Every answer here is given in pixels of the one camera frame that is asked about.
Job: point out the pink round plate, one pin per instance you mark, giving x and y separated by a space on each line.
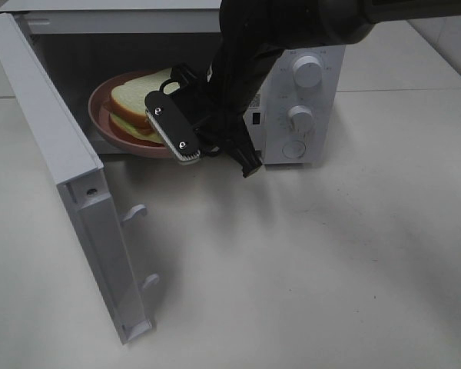
98 109

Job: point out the white microwave oven body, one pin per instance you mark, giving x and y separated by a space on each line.
86 44

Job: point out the white microwave door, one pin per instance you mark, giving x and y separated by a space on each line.
78 174

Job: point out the sandwich with white bread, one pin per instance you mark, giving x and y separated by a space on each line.
127 114

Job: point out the round microwave door-release button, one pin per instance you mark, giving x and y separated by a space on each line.
294 149

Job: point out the lower white microwave knob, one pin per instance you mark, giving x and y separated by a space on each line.
300 118

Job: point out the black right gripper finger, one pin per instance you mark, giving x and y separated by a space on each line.
184 75
240 147

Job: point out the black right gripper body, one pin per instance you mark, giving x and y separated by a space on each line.
210 122

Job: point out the white microwave knob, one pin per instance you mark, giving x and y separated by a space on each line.
300 118
307 71

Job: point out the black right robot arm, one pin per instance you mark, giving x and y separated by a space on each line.
254 35

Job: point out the upper white microwave knob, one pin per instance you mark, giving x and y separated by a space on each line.
307 71

